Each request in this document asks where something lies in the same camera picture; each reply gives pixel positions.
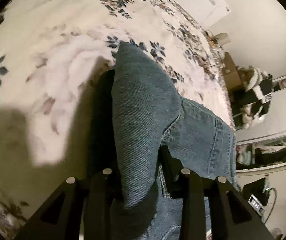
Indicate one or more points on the white wardrobe with clothes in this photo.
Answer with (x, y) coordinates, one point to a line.
(264, 145)

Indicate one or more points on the floral white bed blanket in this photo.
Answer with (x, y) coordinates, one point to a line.
(52, 52)

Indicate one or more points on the white cylindrical lamp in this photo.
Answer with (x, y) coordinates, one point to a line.
(222, 39)

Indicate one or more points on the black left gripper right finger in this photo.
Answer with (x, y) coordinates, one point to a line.
(231, 216)

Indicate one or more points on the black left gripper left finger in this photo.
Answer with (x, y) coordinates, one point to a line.
(85, 204)

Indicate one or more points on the clothes pile on chair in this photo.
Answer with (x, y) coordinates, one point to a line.
(251, 102)

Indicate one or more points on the tall brown cardboard box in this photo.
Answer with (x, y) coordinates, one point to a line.
(230, 73)

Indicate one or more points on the light blue denim jeans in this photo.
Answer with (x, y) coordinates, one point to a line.
(148, 112)

